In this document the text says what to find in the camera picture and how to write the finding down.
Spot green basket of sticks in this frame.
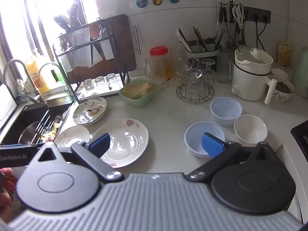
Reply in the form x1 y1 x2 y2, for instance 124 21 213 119
119 78 156 108

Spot brown cutting board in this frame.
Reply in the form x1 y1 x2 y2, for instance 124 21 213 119
67 14 137 77

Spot set of black handled knives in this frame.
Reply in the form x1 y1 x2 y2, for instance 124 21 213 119
53 2 81 30

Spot black metal dish rack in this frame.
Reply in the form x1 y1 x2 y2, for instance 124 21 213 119
52 18 131 101

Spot white handled scissors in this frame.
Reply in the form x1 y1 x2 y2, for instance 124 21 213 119
232 4 244 30

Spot clear drinking glass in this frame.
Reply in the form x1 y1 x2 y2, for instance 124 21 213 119
106 73 120 91
83 79 95 95
95 76 108 93

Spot black kitchen sink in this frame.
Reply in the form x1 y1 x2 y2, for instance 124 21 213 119
0 99 74 147

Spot white drip tray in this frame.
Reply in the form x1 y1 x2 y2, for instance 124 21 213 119
78 80 124 101

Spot black roll-up drain rack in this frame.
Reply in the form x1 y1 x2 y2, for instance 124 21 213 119
31 109 69 145

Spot leaf print deep plate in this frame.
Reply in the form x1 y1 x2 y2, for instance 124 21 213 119
73 97 108 126

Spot black power cable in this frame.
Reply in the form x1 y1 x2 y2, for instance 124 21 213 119
255 17 269 51

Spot tall clear glass pitcher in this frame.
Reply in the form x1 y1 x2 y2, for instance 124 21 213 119
217 48 235 83

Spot large pink floral plate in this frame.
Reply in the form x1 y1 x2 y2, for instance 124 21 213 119
92 118 149 168

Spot cluster of clear stemmed glasses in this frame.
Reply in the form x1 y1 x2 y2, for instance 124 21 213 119
177 58 216 97

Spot black cooktop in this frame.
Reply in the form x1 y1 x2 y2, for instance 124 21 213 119
290 120 308 148

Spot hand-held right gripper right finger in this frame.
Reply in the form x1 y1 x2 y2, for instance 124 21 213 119
189 132 280 181

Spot metal bar handle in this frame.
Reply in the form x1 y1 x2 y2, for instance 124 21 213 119
131 25 141 54

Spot red patterned bag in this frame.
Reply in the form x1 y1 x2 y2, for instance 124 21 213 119
5 175 19 191

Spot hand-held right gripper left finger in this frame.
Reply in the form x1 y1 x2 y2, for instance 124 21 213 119
29 132 124 183

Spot bundle of chopsticks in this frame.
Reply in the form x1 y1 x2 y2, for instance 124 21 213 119
176 26 225 52

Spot white electric cooking pot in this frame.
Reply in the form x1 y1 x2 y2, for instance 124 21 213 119
230 45 278 105

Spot small plain white bowl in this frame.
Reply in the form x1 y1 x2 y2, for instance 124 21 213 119
271 68 289 80

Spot steel pot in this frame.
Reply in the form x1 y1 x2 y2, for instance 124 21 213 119
18 121 41 145

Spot animal print ceramic bowl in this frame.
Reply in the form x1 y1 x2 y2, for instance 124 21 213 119
268 75 295 104

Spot white ceramic bowl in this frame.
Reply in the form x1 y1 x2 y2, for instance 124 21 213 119
234 114 268 145

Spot pale green electric kettle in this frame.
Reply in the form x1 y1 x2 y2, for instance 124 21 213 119
291 46 308 99

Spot black wall power strip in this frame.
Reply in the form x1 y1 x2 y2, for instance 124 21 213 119
243 6 271 24

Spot short steel faucet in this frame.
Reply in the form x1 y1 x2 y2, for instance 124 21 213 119
38 63 63 87

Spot red lid glass jar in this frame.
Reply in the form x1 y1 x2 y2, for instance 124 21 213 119
150 46 174 81

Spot tall steel faucet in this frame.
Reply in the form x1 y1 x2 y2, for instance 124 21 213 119
3 60 47 105

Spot yellow food box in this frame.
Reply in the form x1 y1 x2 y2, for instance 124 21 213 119
278 43 294 66

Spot blue plastic bowl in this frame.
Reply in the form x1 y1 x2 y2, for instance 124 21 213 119
210 97 242 126
184 122 226 158

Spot hanging scissors and utensils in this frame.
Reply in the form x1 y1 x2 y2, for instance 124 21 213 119
217 0 246 51

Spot small white floral plate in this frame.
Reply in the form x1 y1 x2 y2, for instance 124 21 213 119
55 126 90 148

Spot person's left hand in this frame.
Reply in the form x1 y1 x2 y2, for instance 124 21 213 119
0 168 13 207

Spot yellow detergent bottle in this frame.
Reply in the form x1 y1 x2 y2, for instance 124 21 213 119
25 55 51 93

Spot round wire glass rack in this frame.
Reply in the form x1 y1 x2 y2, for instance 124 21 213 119
176 84 214 104

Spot textured glass mug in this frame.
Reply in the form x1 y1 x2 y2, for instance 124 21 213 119
144 56 167 89

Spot green bottle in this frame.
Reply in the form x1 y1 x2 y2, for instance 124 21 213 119
52 65 67 85

